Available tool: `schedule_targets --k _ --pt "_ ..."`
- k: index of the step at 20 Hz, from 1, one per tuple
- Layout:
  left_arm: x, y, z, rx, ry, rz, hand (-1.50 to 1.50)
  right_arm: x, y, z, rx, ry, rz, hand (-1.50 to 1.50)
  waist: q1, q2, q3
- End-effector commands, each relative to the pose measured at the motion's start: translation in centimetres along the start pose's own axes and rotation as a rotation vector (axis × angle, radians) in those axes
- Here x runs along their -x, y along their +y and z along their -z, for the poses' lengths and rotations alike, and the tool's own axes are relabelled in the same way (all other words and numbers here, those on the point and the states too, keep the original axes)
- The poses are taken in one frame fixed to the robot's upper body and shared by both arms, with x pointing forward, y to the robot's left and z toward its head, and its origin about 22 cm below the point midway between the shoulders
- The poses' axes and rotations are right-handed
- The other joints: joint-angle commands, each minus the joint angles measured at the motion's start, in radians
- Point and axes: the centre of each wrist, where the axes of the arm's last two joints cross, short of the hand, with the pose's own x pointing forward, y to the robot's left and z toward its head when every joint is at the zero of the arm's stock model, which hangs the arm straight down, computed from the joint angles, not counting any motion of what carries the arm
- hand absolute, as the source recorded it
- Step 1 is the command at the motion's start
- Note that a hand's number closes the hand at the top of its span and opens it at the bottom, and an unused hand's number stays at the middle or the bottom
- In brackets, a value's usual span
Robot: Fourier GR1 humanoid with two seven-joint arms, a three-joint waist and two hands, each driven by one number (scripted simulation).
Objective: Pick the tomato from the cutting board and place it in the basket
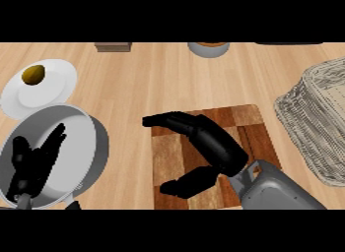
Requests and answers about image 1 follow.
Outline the brown-yellow round fruit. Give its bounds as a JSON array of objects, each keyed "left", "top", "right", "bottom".
[{"left": 22, "top": 64, "right": 47, "bottom": 87}]

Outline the grey round pot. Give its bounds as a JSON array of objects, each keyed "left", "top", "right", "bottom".
[{"left": 186, "top": 41, "right": 230, "bottom": 59}]

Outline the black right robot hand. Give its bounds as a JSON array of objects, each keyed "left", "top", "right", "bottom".
[{"left": 140, "top": 110, "right": 250, "bottom": 200}]

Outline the white round plate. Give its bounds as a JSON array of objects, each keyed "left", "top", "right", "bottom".
[{"left": 0, "top": 58, "right": 78, "bottom": 120}]

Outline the pale wicker basket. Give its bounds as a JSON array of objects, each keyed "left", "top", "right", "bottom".
[{"left": 273, "top": 52, "right": 345, "bottom": 188}]

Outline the brown wooden block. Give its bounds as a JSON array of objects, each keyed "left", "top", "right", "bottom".
[{"left": 93, "top": 41, "right": 131, "bottom": 53}]

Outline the checkered wooden cutting board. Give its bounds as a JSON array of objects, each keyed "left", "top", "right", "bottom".
[{"left": 149, "top": 103, "right": 284, "bottom": 211}]

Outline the grey round pan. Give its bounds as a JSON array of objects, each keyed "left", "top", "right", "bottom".
[{"left": 0, "top": 103, "right": 110, "bottom": 210}]

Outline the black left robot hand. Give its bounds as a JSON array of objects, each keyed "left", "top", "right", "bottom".
[{"left": 5, "top": 122, "right": 67, "bottom": 200}]

